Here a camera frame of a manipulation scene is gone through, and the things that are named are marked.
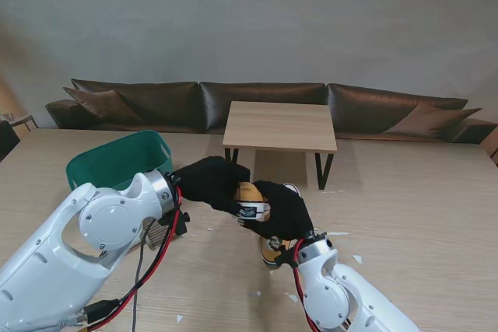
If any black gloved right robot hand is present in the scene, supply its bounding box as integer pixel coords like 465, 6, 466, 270
237, 180, 314, 241

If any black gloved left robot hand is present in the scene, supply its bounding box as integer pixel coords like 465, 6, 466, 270
173, 156, 252, 218

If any yellow canvas sneaker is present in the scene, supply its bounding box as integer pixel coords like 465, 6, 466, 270
233, 180, 272, 223
259, 183, 303, 270

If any brown bristle shoe brush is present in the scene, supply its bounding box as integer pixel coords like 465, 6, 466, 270
140, 218, 177, 251

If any small wooden black-legged table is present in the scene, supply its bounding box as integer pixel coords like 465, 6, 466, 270
223, 100, 338, 191

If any dark brown leather sofa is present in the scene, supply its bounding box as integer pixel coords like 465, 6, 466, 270
44, 78, 498, 145

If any green plastic basket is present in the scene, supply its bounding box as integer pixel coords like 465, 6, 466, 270
65, 130, 173, 197

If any small background side table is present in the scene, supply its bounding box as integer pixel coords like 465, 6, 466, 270
0, 113, 40, 133

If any light wooden furniture piece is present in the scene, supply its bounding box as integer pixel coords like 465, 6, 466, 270
480, 129, 498, 166

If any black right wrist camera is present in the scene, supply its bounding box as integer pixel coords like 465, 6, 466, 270
274, 246, 299, 269

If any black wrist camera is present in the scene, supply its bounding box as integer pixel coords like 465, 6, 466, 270
274, 246, 299, 269
157, 210, 191, 238

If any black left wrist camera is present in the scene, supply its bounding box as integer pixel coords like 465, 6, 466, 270
157, 210, 191, 238

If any red black right arm cable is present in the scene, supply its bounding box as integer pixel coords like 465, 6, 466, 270
291, 240, 320, 332

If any red black arm cable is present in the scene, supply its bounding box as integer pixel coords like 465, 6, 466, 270
291, 240, 320, 332
50, 186, 191, 332

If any red black left arm cable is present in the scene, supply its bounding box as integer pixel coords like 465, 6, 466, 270
50, 186, 191, 332

